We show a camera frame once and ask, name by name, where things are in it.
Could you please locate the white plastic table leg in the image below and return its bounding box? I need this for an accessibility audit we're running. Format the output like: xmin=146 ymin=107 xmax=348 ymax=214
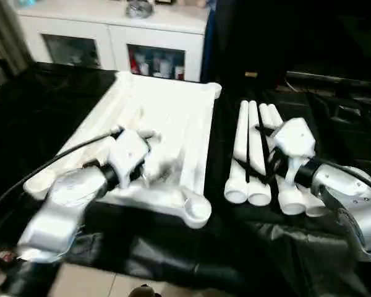
xmin=267 ymin=103 xmax=332 ymax=218
xmin=259 ymin=103 xmax=307 ymax=216
xmin=223 ymin=99 xmax=252 ymax=205
xmin=246 ymin=100 xmax=271 ymax=207

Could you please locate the white plastic table top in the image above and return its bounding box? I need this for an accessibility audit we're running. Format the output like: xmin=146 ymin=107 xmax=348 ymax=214
xmin=22 ymin=70 xmax=223 ymax=230

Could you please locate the grey metal bar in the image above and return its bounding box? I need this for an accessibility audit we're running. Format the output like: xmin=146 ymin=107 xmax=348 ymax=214
xmin=285 ymin=71 xmax=371 ymax=91

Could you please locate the black mat cloth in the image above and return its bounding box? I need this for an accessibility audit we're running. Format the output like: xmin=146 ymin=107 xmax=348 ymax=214
xmin=0 ymin=59 xmax=371 ymax=297

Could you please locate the white glass-door cabinet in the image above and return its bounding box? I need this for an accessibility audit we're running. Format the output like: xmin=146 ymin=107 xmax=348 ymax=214
xmin=16 ymin=0 xmax=211 ymax=83

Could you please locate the grey bundle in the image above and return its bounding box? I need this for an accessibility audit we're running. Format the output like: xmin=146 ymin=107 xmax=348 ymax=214
xmin=124 ymin=0 xmax=156 ymax=21

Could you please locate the grey curtain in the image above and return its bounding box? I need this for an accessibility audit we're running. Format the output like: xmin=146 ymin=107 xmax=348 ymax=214
xmin=0 ymin=0 xmax=30 ymax=94

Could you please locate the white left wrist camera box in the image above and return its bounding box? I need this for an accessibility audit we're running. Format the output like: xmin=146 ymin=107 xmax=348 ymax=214
xmin=109 ymin=129 xmax=151 ymax=189

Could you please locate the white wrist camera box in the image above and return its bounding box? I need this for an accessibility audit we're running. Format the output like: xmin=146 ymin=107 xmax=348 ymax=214
xmin=273 ymin=117 xmax=317 ymax=190
xmin=109 ymin=129 xmax=151 ymax=189

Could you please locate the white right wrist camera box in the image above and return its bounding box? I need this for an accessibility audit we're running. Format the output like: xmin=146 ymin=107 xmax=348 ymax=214
xmin=273 ymin=117 xmax=317 ymax=190

